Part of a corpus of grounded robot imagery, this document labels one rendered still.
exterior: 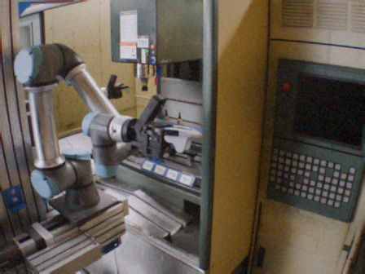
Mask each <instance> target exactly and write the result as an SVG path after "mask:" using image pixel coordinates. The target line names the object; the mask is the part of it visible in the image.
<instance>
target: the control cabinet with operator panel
mask: <svg viewBox="0 0 365 274"><path fill-rule="evenodd" d="M269 30H270V34H269V51H268V55H269V59H268V68H267V69H268V75H267V84H266V90H267V93H266V111H265V119H264V125H265V129H264V137H263V146H262V163H261V173H260V179H259V182H258V190H257V207H256V216H255V219H254V225H253V240H252V243H251V249H250V257H249V262H248V271H247V274H348V271H349V268H350V264H351V262H352V260H353V258H354V255H355V253H356V250H357V248H358V244H359V241H360V238H361V236H360V235H361V232H363V228H364V225H365V0H270V26H269Z"/></svg>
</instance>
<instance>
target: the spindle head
mask: <svg viewBox="0 0 365 274"><path fill-rule="evenodd" d="M109 5H110V22H111V24H110V30H111V37H110V39H111V48H112V50H111V58H112V62H113V63H117V62H122V63H129V64H151V47H150V33H156V65H162V64H173V63H179V62H186V61H192V60H203V59H204V38H203V30H204V0H110V4H109ZM122 11H137V36H138V37H142V36H148V47H145V48H142V47H137V42H136V46H135V47H136V59H131V58H130V59H122V58H121V49H120V44H121V42H122V41H121V18H120V15H121V12H122ZM142 49H145V60H149V63H147V62H146V63H142V54H143V53H142ZM146 49H148V50H149V53H148V54H149V58H148V59H147V58H146V54H147V53H146Z"/></svg>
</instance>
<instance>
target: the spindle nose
mask: <svg viewBox="0 0 365 274"><path fill-rule="evenodd" d="M133 70H134V77H136V78H150V77H155V76H156V75H155V74H156V67H155V65H150V64H133Z"/></svg>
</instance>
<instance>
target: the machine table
mask: <svg viewBox="0 0 365 274"><path fill-rule="evenodd" d="M91 151H92V153H90V158H91V159H93V160H94V154H93V149H91ZM179 154H180V155H179ZM175 155H176V156H175ZM175 155H173V156H170V155H169V152H167V153H166V154H165V156H164V157H163V158H161V159H162V160H163V161H161V162H160V163H157V164H160V165H163V166H167V167H169V168H171V169H174V170H177V171H180V172H184V173H187V174H189V175H194V176H196V178H197V179H198V178H199V179H200V178H201V157H202V153H200V152H198V153H197V156H196V157H195V159H194V160H193V161H188V160H187V156H185V155H186V154H185V155H184V154H182V153H179V152H176V153H175ZM183 155H184V156H183ZM130 159H131V160H130ZM133 159H134V160H133ZM197 159H198V160H197ZM127 160H128V161H127ZM127 160H124V161H123V162H121V163H118V165H119V171H120V172H121V173H123V174H125V175H128V176H130V177H132V178H134V179H137V180H139V181H142V182H144V183H148V184H151V185H152V186H155V187H157V188H160V189H161V190H164V191H166V192H169V193H171V194H174V195H175V196H177V197H180V198H182V199H186V200H189V201H191V202H194V203H195V204H197V205H199V206H200V200H201V182H198V181H197V180H196V186H195V187H194V188H188V187H185V186H182V185H181V184H178V183H175V182H174V181H171V180H168V179H165V178H163V177H160V176H158V175H155V174H153V173H151V172H148V171H146V170H143V169H141V166H139V165H136V164H134V163H132V162H135V161H136V162H135V163H137V162H138V163H139V162H140V163H141V164H140V165H142V163H143V159H138V158H136V154H135V157H128V158H127ZM167 164H168V165H167ZM197 173H198V174H197ZM198 175H199V176H198Z"/></svg>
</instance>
